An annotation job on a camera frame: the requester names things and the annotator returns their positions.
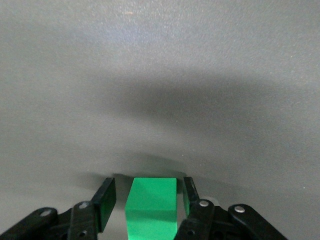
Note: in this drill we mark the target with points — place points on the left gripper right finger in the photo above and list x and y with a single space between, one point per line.
197 217

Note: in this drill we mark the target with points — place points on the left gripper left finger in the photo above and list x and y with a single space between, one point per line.
105 200

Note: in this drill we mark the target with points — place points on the green cube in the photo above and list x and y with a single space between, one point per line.
150 207

